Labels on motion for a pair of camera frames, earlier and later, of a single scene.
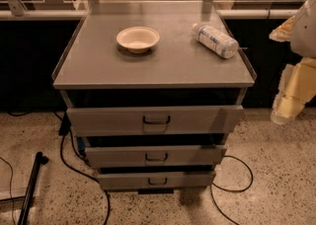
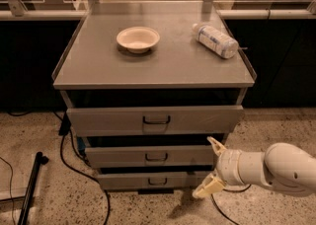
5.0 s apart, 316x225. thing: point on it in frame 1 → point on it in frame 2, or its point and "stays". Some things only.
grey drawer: (155, 180) stays
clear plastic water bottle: (223, 45) stays
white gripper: (304, 37) → (226, 166)
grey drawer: (154, 155) stays
